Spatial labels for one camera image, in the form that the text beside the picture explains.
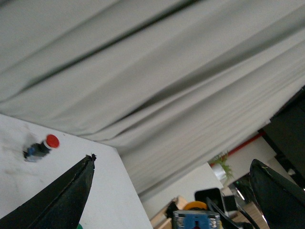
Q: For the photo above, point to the grey curtain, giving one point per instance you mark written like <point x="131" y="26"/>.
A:
<point x="169" y="83"/>

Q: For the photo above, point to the red push button switch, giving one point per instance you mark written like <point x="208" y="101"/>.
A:
<point x="39" y="150"/>

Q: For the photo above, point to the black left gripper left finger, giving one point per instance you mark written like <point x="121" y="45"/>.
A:
<point x="58" y="206"/>

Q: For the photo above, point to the green potted plant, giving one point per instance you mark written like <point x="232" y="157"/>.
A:
<point x="220" y="167"/>

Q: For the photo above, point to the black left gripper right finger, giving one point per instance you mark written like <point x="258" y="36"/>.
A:
<point x="281" y="201"/>

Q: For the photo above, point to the yellow push button switch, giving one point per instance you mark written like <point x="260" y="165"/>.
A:
<point x="195" y="215"/>

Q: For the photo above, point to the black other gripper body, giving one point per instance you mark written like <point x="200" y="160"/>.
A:
<point x="214" y="194"/>

